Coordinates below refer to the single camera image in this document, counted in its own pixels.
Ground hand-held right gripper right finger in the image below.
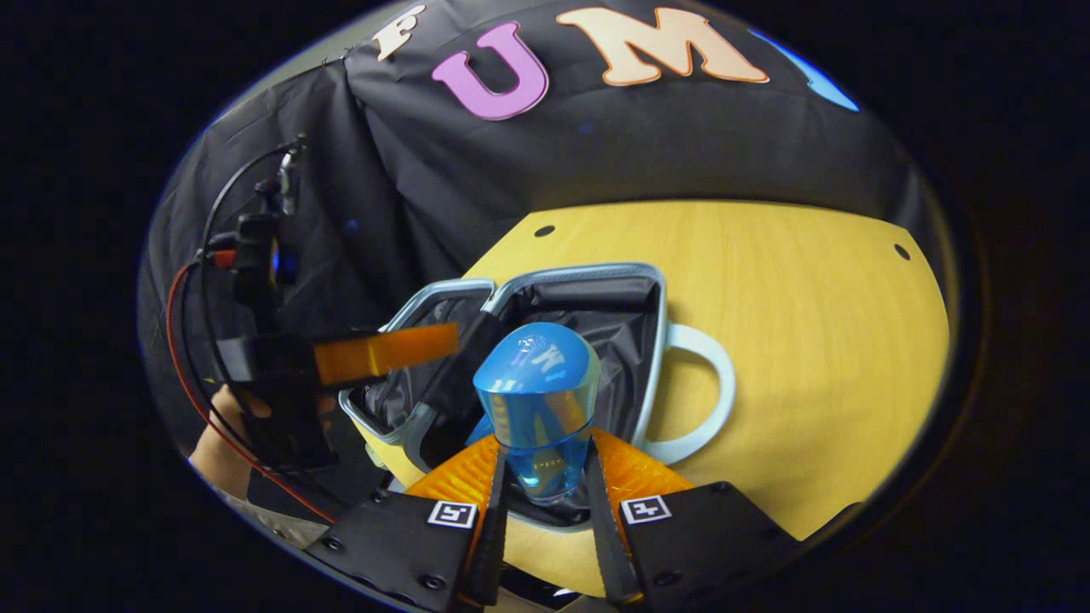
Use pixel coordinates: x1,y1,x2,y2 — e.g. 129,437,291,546
582,428,806,607

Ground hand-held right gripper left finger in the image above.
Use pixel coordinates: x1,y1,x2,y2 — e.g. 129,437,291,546
305,433,510,612

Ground blue bottle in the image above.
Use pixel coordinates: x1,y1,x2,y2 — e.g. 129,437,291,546
471,321,602,508

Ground pale blue suitcase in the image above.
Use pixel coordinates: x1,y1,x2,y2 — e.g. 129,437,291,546
338,261,738,533

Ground black backdrop cloth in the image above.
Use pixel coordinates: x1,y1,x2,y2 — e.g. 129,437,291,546
141,0,929,461

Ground red cable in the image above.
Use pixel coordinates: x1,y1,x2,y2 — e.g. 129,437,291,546
165,251,338,524

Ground black cable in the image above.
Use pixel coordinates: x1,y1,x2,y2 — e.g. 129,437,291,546
198,140,306,256

